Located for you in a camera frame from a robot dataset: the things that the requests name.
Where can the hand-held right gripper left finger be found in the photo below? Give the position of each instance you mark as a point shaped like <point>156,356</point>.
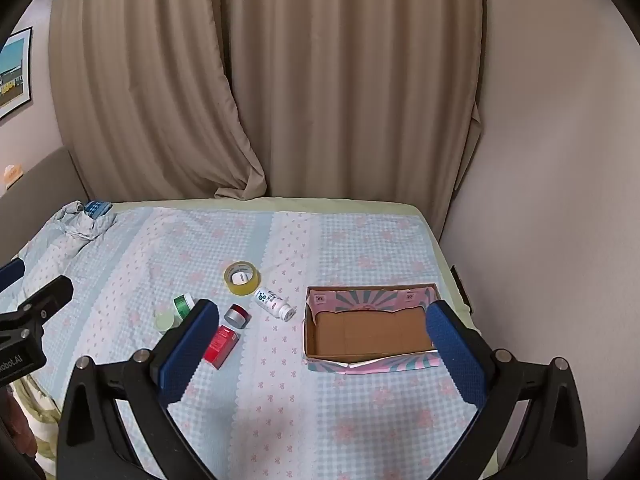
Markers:
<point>187,350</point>

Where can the beige curtain panel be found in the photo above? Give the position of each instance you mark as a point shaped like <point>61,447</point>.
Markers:
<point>140,70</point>
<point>350,85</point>

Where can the small orange object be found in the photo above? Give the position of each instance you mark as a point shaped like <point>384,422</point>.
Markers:
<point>12,173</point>

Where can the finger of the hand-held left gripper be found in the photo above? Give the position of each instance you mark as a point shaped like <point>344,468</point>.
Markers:
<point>11,272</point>
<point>47,295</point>

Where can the silver jar with red lid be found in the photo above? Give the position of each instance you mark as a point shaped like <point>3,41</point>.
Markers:
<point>236,316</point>

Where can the blue packet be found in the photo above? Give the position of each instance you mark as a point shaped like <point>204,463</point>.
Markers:
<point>98,209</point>

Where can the white plastic bottle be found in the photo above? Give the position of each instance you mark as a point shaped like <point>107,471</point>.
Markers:
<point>274,304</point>

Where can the pale green bed sheet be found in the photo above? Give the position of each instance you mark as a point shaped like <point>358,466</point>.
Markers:
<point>300,204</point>

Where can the pale green lid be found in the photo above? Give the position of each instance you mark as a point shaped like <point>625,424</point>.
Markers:
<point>164,322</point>

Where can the printed checked blanket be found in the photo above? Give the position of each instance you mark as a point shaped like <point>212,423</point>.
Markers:
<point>310,410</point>

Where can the framed wall poster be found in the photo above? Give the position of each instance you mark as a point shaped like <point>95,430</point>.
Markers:
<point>14,72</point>

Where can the red carton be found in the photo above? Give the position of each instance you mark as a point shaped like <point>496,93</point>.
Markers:
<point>221,346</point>

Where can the pink printed cardboard box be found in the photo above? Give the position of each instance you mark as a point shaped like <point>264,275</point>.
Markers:
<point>367,330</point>

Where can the black bar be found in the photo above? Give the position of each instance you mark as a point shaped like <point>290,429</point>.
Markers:
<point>461,287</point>

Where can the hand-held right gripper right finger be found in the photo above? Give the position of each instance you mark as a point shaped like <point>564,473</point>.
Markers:
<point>457,355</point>

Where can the crumpled blue checked cloth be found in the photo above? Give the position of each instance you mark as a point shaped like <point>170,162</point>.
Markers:
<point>75,227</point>

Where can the grey-brown sofa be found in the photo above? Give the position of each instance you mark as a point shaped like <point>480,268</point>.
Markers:
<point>45,185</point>

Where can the yellow tape roll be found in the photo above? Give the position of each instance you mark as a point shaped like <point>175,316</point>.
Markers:
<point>245,287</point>

